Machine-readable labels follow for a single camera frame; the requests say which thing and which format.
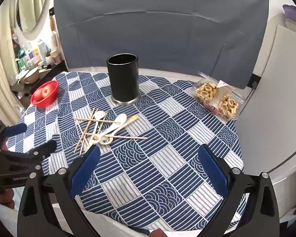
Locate purple object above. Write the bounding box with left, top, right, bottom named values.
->
left=282, top=4, right=296, bottom=20

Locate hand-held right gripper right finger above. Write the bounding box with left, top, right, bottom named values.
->
left=198, top=144, right=281, bottom=237

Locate black cylindrical utensil holder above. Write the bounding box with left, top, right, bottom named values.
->
left=107, top=53, right=141, bottom=106

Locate cluster of cosmetic bottles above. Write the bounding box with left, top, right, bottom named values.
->
left=12, top=33, right=63, bottom=68

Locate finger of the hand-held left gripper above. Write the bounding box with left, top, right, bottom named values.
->
left=0, top=123, right=28, bottom=151
left=0, top=140, right=58, bottom=169

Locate bundle of wooden chopsticks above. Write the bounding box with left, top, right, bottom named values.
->
left=73, top=107, right=148, bottom=155

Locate black cable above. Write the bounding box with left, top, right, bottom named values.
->
left=245, top=81, right=259, bottom=102

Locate white board panel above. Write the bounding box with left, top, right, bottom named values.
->
left=234, top=25, right=296, bottom=178

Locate oval cream framed mirror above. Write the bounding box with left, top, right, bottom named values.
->
left=15, top=0, right=52, bottom=40

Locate red plastic bowl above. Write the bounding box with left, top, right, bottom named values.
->
left=30, top=80, right=59, bottom=108

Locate cream ceramic pot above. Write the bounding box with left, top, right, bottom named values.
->
left=17, top=68, right=40, bottom=85

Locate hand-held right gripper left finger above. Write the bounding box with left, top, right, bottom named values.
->
left=17, top=144, right=101, bottom=237

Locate grey backdrop cloth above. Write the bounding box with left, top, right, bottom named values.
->
left=53, top=0, right=270, bottom=89

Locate white ceramic spoon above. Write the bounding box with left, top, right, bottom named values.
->
left=105, top=114, right=127, bottom=144

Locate clear bag of snacks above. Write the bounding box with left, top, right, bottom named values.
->
left=193, top=71, right=244, bottom=121

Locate blue patterned tablecloth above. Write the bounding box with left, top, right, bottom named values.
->
left=6, top=71, right=244, bottom=231

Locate white spoon blue print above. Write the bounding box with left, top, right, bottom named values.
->
left=100, top=120, right=122, bottom=146

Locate person's left hand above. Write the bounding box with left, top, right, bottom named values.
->
left=0, top=189, right=16, bottom=209

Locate red apple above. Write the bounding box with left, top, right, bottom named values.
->
left=36, top=86, right=52, bottom=99

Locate white spoon brown print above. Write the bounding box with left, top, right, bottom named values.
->
left=89, top=111, right=107, bottom=145

